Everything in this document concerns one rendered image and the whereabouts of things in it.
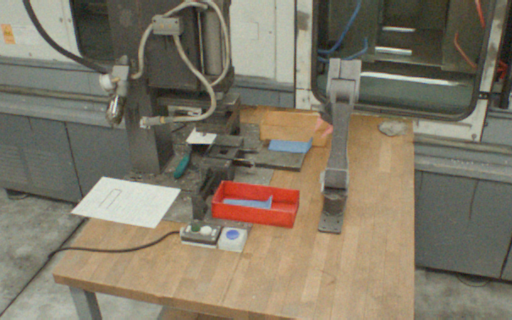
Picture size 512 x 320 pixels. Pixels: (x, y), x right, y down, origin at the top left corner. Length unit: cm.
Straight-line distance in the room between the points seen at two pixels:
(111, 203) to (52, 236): 146
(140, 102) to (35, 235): 166
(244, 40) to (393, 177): 89
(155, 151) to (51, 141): 134
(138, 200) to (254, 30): 92
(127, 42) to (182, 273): 72
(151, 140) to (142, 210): 25
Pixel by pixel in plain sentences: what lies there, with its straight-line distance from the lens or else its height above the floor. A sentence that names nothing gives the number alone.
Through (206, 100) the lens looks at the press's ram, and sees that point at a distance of 173.
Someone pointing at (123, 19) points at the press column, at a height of 145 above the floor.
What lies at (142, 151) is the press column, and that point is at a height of 99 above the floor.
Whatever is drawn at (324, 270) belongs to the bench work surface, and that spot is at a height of 90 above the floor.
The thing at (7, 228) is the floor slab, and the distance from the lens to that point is 340.
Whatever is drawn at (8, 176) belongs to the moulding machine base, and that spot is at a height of 19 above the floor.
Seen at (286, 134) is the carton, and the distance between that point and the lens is 201.
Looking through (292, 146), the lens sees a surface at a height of 92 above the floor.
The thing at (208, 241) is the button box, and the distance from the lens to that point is 155.
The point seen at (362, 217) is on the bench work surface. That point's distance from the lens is 168.
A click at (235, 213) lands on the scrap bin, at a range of 163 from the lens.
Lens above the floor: 193
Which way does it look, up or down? 32 degrees down
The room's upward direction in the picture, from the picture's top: 1 degrees counter-clockwise
